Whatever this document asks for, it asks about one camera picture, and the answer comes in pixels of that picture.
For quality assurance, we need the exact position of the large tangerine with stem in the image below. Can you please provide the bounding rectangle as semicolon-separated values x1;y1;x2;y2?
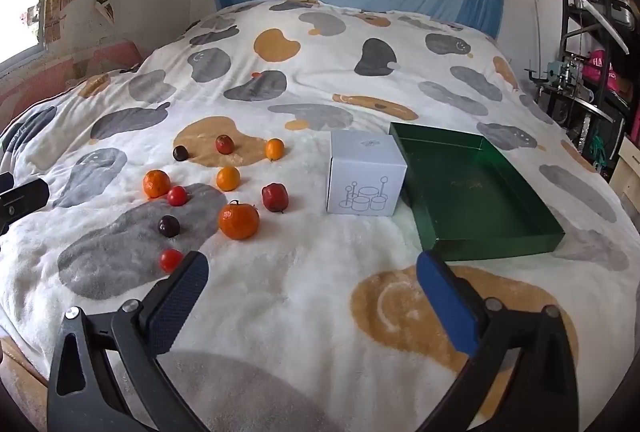
218;200;261;241

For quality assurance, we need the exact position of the white cardboard box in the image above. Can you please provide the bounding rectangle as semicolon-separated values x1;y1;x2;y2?
326;130;408;217

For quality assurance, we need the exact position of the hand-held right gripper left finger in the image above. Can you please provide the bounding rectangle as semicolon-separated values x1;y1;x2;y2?
46;250;211;432

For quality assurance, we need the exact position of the white blob-printed blanket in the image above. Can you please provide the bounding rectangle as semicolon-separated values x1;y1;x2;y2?
0;0;640;432

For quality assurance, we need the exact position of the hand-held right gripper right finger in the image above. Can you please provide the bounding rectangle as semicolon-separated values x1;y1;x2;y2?
416;250;583;432

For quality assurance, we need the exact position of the pink patterned cloth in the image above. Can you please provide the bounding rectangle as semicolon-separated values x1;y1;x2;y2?
0;39;143;120

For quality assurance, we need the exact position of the sewing machine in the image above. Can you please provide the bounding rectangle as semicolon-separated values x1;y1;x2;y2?
525;59;591;100

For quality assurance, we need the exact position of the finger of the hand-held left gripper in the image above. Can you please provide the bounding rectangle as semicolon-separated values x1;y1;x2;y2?
0;178;50;235

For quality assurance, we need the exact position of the black metal rack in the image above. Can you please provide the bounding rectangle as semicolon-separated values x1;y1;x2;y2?
556;0;640;173

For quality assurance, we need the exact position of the small round orange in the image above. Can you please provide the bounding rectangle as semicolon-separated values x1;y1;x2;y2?
216;166;241;192

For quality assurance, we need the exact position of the pink bag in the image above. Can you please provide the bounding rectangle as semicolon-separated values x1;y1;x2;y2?
586;48;621;85

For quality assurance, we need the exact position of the green tray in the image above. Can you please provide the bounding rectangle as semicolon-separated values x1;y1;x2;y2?
389;122;566;262

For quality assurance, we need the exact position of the beige wooden cabinet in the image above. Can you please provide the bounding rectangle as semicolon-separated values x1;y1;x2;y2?
609;134;640;208

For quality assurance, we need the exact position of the thin metal rod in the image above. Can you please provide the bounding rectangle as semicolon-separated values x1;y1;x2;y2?
531;0;543;78

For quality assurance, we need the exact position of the green cloth bundle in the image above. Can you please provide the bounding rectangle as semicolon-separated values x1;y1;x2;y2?
587;134;612;173

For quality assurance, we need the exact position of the medium round orange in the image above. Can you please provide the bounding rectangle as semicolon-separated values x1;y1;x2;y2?
143;169;171;199

